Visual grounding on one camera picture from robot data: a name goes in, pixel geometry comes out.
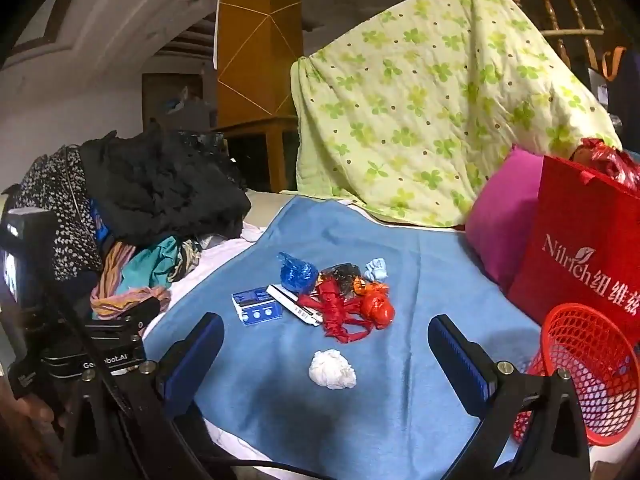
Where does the striped cloth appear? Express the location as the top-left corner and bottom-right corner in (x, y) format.
(90, 240), (171, 321)

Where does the orange plastic bag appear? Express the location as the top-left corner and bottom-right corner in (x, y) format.
(352, 280), (389, 298)

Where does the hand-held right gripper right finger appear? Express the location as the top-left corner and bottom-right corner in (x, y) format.
(427, 314), (591, 480)

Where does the pink pillow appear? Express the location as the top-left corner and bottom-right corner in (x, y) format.
(465, 145), (546, 293)

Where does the red paper bag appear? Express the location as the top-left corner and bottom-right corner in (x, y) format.
(507, 155), (640, 343)

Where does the red mesh basket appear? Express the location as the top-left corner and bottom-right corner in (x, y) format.
(512, 302), (640, 448)

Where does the black plastic bag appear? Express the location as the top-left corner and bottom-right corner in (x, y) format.
(320, 261), (362, 296)

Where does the black clothes pile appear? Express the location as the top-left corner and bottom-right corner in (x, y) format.
(80, 127), (252, 261)

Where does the blue plastic bag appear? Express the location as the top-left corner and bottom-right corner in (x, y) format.
(277, 252), (319, 295)

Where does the small round red plastic bag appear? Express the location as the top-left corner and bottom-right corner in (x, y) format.
(360, 291), (396, 330)

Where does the blue and white medicine box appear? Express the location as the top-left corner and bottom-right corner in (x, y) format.
(231, 286), (283, 327)

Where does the black white dotted cloth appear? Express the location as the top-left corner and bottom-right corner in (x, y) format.
(12, 145), (103, 283)

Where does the teal cloth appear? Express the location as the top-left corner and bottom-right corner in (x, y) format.
(120, 237), (181, 293)

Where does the wooden chair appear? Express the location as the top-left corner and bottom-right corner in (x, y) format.
(492, 0), (626, 76)

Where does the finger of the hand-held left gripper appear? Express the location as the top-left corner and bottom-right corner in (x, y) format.
(82, 297), (162, 335)

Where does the white tissue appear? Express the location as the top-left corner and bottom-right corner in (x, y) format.
(308, 349), (357, 391)

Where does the yellow wooden cabinet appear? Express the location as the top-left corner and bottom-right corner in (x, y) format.
(216, 0), (303, 193)

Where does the blue blanket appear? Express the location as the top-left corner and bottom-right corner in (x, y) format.
(142, 195), (543, 471)

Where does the large red plastic bag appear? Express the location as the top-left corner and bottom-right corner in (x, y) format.
(575, 137), (640, 193)

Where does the white cardboard box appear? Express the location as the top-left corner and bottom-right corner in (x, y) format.
(266, 284), (323, 327)

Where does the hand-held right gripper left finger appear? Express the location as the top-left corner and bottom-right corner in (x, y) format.
(60, 312), (226, 480)

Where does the green clover print quilt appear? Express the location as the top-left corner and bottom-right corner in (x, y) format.
(291, 0), (623, 228)

